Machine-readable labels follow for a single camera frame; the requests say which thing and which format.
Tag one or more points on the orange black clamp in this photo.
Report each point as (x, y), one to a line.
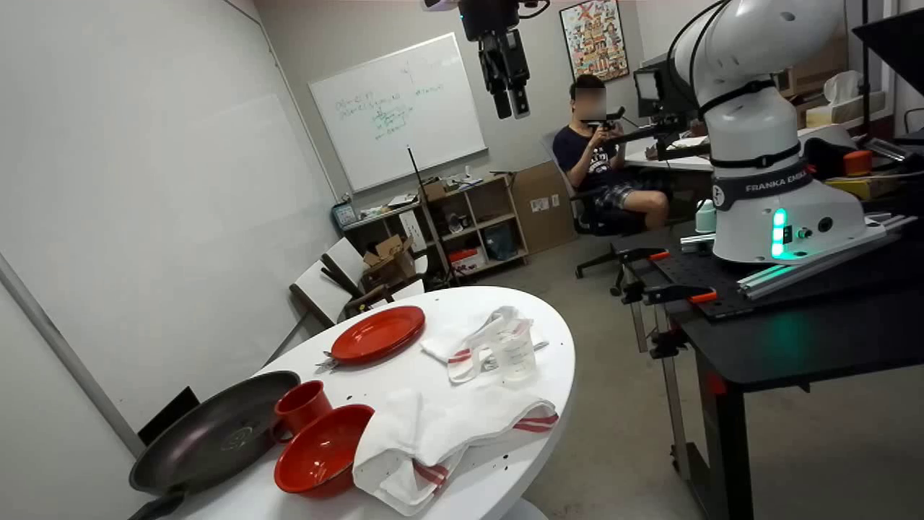
(644, 292)
(653, 256)

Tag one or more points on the red bowl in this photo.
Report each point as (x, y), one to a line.
(320, 461)

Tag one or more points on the whiteboard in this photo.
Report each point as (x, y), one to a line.
(399, 113)

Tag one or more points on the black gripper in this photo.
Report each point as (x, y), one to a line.
(503, 72)

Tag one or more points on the seated person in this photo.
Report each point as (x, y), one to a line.
(592, 163)

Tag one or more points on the red cup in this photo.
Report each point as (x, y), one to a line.
(301, 404)

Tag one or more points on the colourful wall poster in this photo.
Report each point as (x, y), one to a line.
(592, 39)

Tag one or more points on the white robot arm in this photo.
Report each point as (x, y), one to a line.
(767, 207)

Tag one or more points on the white towel red stripes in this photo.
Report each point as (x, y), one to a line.
(421, 438)

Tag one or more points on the clear plastic measuring jar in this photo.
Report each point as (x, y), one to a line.
(516, 354)

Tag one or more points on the black robot desk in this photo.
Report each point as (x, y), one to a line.
(797, 344)

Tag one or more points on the dark frying pan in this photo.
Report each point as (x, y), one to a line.
(211, 442)

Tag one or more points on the black office chair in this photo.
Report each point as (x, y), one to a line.
(601, 233)

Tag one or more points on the red plate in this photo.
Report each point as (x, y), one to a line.
(380, 335)

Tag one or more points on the white round table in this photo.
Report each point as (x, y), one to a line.
(487, 482)

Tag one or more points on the cardboard box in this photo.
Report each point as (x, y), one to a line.
(545, 207)

